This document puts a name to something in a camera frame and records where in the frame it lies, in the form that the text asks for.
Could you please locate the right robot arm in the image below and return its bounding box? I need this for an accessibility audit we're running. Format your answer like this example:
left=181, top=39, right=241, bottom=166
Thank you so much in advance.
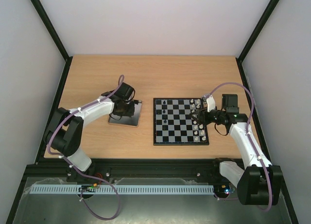
left=190, top=94, right=283, bottom=206

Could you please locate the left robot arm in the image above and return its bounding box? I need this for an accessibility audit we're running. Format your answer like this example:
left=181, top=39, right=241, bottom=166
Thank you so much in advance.
left=43, top=82, right=136, bottom=172

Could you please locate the metal tray wooden rim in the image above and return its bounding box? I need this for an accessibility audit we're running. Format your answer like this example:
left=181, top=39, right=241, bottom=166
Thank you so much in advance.
left=108, top=100, right=142, bottom=127

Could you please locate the black white chessboard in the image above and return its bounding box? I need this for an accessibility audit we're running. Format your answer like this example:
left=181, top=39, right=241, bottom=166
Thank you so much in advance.
left=153, top=98, right=209, bottom=146

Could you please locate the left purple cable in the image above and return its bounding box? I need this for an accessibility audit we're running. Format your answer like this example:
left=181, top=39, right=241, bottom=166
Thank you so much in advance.
left=47, top=74, right=121, bottom=220

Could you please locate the purple cable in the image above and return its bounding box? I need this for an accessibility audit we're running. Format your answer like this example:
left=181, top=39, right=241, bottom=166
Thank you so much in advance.
left=204, top=82, right=274, bottom=212
left=47, top=74, right=121, bottom=220

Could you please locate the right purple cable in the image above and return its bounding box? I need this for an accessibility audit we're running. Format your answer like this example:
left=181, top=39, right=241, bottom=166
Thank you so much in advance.
left=204, top=82, right=274, bottom=212

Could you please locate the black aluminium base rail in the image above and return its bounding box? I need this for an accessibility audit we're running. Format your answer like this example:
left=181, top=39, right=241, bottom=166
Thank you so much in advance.
left=22, top=158, right=228, bottom=184

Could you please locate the white slotted cable duct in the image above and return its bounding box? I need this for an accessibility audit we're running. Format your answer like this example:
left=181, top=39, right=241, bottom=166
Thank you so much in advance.
left=30, top=185, right=214, bottom=195

